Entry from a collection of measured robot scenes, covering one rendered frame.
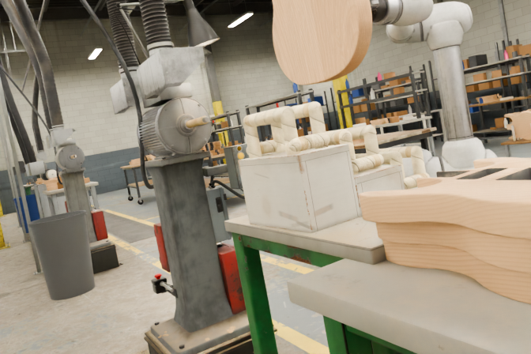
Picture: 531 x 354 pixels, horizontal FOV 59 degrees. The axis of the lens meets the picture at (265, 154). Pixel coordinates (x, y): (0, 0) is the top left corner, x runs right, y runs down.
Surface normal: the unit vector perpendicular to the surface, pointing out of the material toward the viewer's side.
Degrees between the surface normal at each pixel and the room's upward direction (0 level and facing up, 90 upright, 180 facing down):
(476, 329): 0
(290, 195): 90
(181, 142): 97
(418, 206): 90
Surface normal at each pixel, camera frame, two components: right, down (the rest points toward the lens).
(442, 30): -0.25, 0.19
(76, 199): 0.50, -0.04
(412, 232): -0.64, 0.15
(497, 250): -0.92, 0.18
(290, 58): -0.83, 0.19
